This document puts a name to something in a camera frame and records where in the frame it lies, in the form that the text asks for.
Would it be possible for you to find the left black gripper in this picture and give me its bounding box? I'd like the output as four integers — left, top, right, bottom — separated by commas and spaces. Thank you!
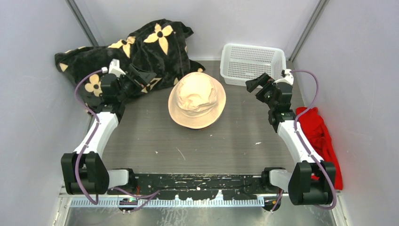
116, 65, 155, 102

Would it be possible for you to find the white plastic basket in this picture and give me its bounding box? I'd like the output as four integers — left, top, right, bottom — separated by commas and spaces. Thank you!
220, 43, 287, 86

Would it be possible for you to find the beige bucket hat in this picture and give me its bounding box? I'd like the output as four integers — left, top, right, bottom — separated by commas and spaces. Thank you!
168, 72, 227, 129

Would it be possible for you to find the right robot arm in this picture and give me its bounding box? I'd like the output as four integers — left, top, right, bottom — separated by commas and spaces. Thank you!
245, 72, 337, 210

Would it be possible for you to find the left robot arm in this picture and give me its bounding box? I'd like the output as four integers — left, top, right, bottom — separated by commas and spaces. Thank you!
61, 65, 156, 196

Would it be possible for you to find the black blanket with cream flowers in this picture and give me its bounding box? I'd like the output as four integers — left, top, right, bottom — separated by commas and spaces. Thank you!
55, 19, 205, 109

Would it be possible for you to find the red cloth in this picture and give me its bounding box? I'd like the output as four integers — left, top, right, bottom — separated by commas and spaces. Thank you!
299, 107, 343, 190

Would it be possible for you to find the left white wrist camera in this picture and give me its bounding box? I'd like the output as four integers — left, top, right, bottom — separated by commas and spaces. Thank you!
101, 59, 126, 78

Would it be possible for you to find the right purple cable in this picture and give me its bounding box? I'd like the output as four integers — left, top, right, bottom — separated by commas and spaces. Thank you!
290, 70, 337, 213

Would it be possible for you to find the purple cable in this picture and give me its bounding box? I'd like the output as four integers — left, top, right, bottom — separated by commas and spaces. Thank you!
73, 69, 160, 213
290, 70, 337, 213

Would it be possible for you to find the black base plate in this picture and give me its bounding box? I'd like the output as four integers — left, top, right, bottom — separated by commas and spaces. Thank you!
121, 173, 281, 201

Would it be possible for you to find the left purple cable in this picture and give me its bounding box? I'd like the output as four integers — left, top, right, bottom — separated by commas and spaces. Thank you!
73, 69, 160, 213

